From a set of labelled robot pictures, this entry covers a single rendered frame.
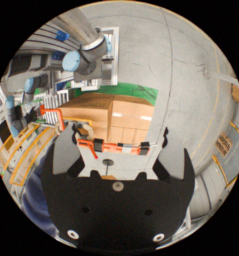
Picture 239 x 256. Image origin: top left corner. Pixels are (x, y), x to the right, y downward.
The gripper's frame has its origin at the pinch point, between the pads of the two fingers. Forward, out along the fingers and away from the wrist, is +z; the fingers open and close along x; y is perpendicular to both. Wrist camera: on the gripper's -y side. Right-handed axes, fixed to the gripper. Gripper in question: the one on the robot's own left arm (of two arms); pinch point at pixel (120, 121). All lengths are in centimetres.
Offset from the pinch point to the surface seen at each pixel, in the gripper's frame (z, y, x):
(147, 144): 34, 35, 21
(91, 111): 58, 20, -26
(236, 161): -120, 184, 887
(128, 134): 98, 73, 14
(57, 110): 32, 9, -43
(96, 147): 32, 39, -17
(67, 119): 45, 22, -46
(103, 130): 58, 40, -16
